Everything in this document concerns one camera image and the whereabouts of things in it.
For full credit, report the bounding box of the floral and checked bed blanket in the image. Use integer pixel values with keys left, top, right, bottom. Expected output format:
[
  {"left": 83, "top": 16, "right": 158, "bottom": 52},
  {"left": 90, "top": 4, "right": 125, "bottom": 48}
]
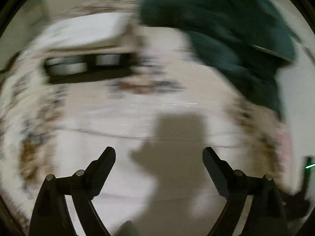
[{"left": 0, "top": 0, "right": 296, "bottom": 236}]

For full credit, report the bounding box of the white fuzzy knit sweater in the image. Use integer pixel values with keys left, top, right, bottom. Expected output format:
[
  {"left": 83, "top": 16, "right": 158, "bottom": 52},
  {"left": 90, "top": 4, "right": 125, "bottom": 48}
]
[{"left": 38, "top": 12, "right": 132, "bottom": 51}]

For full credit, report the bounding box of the dark green garment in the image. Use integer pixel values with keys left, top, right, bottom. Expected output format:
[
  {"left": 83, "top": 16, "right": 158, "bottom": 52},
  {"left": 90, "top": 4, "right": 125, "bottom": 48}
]
[{"left": 139, "top": 0, "right": 295, "bottom": 116}]

